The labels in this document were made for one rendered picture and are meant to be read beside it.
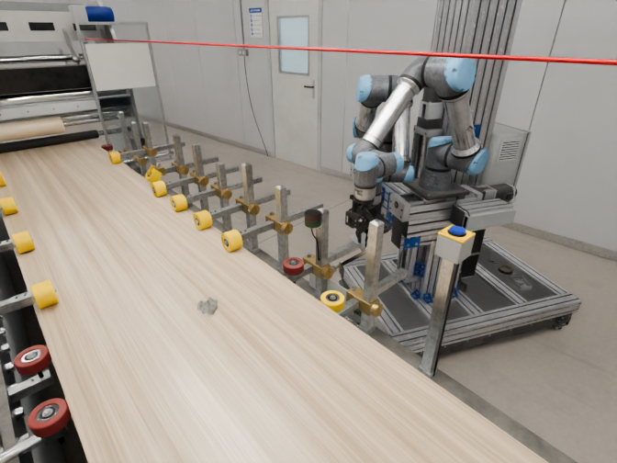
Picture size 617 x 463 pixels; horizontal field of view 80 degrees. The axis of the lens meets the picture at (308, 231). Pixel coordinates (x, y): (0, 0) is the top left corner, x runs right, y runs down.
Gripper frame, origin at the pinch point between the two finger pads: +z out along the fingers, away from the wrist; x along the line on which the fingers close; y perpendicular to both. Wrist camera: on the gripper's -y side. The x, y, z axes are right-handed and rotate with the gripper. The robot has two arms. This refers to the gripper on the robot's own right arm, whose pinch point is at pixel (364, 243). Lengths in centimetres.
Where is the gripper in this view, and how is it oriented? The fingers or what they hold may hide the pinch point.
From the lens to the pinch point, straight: 172.2
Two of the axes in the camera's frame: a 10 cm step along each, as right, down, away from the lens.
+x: -6.6, -3.6, 6.6
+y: 7.5, -3.2, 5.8
